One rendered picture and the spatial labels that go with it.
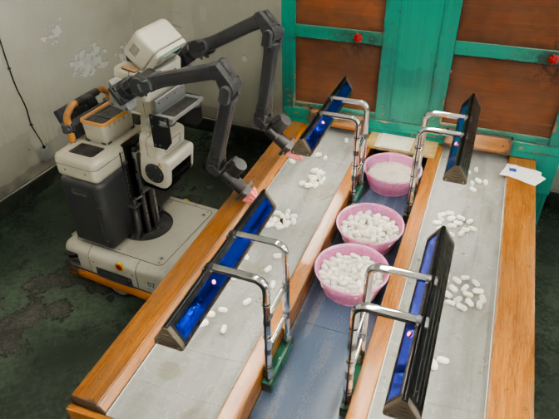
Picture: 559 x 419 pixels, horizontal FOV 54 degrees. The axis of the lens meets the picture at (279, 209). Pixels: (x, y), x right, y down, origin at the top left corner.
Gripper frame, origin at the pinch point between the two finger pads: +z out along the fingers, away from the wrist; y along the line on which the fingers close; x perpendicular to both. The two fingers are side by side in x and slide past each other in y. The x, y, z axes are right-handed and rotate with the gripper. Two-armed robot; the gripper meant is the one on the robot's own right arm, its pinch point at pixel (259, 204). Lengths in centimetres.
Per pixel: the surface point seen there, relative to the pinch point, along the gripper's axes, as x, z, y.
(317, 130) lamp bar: -38.0, -4.1, 11.6
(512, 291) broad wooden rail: -64, 77, -19
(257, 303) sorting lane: -12, 17, -52
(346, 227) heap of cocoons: -22.2, 30.6, -0.5
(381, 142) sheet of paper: -24, 28, 65
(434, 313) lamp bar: -74, 39, -70
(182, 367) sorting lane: -6, 8, -84
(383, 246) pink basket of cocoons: -33, 43, -7
